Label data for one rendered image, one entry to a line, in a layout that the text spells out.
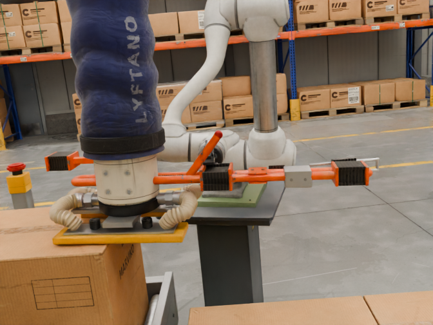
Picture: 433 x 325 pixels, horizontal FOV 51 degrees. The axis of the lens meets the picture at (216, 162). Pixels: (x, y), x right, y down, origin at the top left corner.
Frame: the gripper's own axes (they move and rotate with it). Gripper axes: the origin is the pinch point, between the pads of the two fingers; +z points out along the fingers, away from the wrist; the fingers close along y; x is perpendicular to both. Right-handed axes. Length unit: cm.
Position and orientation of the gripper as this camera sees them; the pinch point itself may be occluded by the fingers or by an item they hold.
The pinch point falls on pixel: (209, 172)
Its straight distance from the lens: 128.0
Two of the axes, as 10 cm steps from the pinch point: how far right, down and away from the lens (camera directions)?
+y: 0.9, 9.7, 2.4
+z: -0.1, 2.4, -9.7
